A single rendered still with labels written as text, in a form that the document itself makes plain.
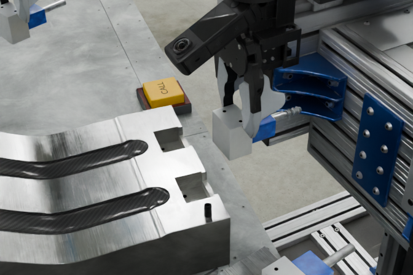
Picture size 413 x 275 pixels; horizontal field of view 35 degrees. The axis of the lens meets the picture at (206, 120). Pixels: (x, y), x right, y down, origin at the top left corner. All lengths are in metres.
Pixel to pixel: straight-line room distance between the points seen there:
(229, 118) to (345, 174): 0.36
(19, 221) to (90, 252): 0.10
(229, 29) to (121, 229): 0.28
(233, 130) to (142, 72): 0.44
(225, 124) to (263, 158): 1.43
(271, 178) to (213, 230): 1.39
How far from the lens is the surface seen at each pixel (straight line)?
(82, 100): 1.22
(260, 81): 0.81
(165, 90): 1.15
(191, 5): 3.26
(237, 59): 0.81
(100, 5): 1.53
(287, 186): 2.20
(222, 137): 0.89
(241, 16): 0.78
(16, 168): 0.94
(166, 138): 0.99
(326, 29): 1.12
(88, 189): 0.90
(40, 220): 0.87
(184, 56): 0.78
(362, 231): 1.80
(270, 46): 0.81
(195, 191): 0.91
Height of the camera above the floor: 1.49
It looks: 37 degrees down
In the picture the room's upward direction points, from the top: 1 degrees counter-clockwise
